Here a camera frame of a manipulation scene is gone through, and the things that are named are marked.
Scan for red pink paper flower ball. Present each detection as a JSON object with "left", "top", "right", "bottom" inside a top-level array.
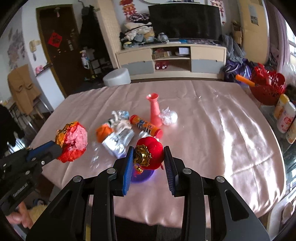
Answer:
[{"left": 55, "top": 121, "right": 88, "bottom": 163}]

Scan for silver green foil packet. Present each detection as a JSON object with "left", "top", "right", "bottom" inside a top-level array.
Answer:
[{"left": 102, "top": 129, "right": 134, "bottom": 159}]

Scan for red lantern ornament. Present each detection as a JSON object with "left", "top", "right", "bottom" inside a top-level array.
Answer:
[{"left": 133, "top": 136, "right": 165, "bottom": 175}]

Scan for orange wrapper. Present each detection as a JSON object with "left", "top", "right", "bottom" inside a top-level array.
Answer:
[{"left": 96, "top": 123, "right": 114, "bottom": 143}]

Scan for orange snack tube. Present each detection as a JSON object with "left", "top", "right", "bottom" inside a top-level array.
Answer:
[{"left": 129, "top": 115, "right": 163, "bottom": 138}]

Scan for clear plastic wrapper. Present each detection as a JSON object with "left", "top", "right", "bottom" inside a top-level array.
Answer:
[{"left": 159, "top": 107, "right": 178, "bottom": 126}]

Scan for left hand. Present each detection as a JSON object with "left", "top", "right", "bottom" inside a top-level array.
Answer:
[{"left": 6, "top": 201, "right": 33, "bottom": 229}]

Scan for purple round dish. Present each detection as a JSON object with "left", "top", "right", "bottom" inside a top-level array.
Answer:
[{"left": 131, "top": 169, "right": 154, "bottom": 183}]

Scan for pink satin tablecloth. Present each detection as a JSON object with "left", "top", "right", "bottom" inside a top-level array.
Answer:
[{"left": 31, "top": 80, "right": 286, "bottom": 216}]

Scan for tan coat on chair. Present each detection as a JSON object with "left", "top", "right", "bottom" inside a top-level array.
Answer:
[{"left": 8, "top": 64, "right": 41, "bottom": 115}]

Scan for pink plastic vase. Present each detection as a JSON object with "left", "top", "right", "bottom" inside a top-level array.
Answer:
[{"left": 146, "top": 93, "right": 162, "bottom": 127}]

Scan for white round stool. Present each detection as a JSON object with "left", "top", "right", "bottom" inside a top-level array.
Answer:
[{"left": 103, "top": 68, "right": 131, "bottom": 87}]

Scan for red fu door sign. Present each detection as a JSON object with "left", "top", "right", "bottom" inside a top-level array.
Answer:
[{"left": 48, "top": 32, "right": 62, "bottom": 48}]

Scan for beige TV cabinet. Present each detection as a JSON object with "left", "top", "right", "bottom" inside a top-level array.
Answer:
[{"left": 116, "top": 43, "right": 227, "bottom": 80}]

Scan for black coat on rack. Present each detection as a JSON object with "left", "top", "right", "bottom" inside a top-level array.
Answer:
[{"left": 79, "top": 5, "right": 104, "bottom": 50}]

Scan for dark brown door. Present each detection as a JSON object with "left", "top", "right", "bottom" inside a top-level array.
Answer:
[{"left": 36, "top": 4, "right": 87, "bottom": 97}]

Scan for red plastic basket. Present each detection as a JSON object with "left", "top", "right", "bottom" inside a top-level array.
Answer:
[{"left": 250, "top": 63, "right": 286, "bottom": 106}]

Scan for white yellow bottle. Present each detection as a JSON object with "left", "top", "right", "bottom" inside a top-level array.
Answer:
[{"left": 273, "top": 94, "right": 290, "bottom": 120}]

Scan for purple bag pile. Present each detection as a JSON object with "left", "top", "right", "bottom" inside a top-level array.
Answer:
[{"left": 222, "top": 35, "right": 251, "bottom": 85}]

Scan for pile of clothes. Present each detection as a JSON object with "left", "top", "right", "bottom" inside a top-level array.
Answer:
[{"left": 119, "top": 22, "right": 156, "bottom": 49}]

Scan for black flat television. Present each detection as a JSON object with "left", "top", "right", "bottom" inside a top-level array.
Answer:
[{"left": 149, "top": 3, "right": 222, "bottom": 40}]

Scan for purple curtain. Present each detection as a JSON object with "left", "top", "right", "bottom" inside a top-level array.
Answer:
[{"left": 266, "top": 1, "right": 290, "bottom": 73}]

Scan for beige standing air conditioner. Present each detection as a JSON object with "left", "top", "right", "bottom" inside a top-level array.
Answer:
[{"left": 237, "top": 0, "right": 269, "bottom": 64}]

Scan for orange handle stick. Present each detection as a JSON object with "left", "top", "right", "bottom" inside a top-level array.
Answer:
[{"left": 235, "top": 74, "right": 255, "bottom": 87}]

